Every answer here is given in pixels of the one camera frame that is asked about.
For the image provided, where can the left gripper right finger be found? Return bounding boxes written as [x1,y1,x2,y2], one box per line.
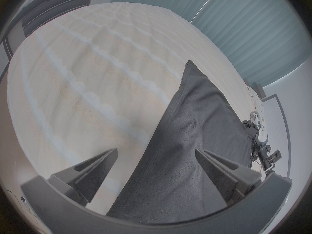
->
[195,149,262,207]

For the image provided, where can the grey wooden bedside table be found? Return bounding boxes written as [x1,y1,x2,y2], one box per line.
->
[244,78,265,98]

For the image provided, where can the black shorts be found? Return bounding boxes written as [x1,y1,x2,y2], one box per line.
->
[106,59,254,225]

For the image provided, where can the bed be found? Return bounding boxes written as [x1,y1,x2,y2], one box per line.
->
[7,1,292,217]

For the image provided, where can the black cable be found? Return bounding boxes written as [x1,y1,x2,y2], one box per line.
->
[7,190,28,203]

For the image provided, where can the white printed pillow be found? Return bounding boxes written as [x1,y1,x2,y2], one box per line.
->
[247,85,266,141]

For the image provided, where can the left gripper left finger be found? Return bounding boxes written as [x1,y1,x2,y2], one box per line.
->
[50,148,118,207]

